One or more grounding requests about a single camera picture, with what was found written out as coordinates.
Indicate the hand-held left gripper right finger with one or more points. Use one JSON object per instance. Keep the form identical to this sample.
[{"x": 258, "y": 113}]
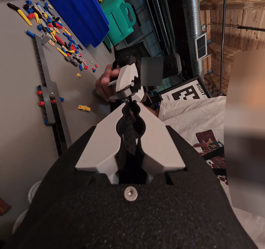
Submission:
[{"x": 159, "y": 145}]

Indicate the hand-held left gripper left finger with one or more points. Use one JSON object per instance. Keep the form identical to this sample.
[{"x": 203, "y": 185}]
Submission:
[{"x": 99, "y": 145}]

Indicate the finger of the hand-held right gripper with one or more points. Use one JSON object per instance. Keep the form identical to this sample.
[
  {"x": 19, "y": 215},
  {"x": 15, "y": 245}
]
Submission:
[
  {"x": 138, "y": 94},
  {"x": 126, "y": 77}
]

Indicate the long grey lego beam assembly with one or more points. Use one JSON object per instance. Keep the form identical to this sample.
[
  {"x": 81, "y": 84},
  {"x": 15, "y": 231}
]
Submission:
[{"x": 43, "y": 66}]

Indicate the yellow lego connector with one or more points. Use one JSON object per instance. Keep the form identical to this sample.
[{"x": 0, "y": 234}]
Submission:
[{"x": 83, "y": 107}]

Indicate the pile of small colourful lego pieces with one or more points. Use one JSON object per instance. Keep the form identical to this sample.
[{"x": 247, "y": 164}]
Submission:
[{"x": 55, "y": 29}]

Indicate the teal felt bag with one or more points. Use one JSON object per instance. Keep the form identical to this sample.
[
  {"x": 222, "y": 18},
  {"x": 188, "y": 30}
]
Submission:
[{"x": 116, "y": 21}]

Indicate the black framed marker sign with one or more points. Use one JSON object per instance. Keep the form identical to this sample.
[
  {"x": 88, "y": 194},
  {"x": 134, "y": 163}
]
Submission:
[{"x": 186, "y": 91}]

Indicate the white grille box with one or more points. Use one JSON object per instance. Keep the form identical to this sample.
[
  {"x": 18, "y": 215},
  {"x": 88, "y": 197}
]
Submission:
[{"x": 200, "y": 45}]

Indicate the blue plastic bin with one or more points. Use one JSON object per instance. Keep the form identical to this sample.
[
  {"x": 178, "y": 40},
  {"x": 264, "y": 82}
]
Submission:
[{"x": 72, "y": 8}]

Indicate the pale rounded object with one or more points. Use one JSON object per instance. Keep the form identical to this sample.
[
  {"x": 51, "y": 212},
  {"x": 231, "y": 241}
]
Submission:
[{"x": 34, "y": 191}]

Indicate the thin metal pole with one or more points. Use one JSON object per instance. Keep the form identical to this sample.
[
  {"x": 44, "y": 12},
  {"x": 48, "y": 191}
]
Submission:
[{"x": 223, "y": 25}]

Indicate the metal ventilation duct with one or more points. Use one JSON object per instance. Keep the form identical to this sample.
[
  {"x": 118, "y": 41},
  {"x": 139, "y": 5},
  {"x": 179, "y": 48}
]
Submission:
[{"x": 190, "y": 14}]

